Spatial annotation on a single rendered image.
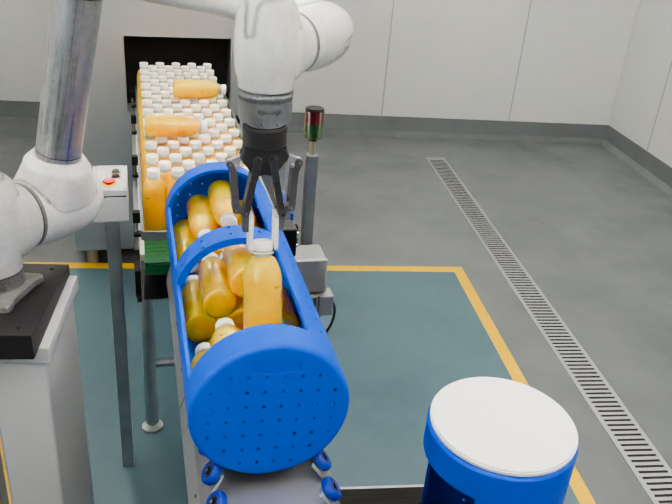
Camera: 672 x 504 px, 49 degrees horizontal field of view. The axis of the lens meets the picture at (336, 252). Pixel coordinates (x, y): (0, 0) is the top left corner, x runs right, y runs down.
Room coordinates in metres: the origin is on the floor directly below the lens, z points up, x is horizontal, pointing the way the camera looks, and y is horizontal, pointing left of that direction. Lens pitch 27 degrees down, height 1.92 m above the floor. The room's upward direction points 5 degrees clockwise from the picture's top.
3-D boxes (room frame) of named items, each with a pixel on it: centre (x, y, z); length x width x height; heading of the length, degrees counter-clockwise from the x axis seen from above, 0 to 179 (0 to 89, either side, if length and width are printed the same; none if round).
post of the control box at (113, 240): (1.99, 0.68, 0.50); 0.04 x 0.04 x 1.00; 16
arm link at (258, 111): (1.18, 0.14, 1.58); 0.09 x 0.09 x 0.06
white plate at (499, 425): (1.11, -0.34, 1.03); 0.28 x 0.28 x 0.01
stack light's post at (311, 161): (2.34, 0.11, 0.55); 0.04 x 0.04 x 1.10; 16
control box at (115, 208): (1.99, 0.68, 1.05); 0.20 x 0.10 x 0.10; 16
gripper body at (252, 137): (1.18, 0.14, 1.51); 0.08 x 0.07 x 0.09; 106
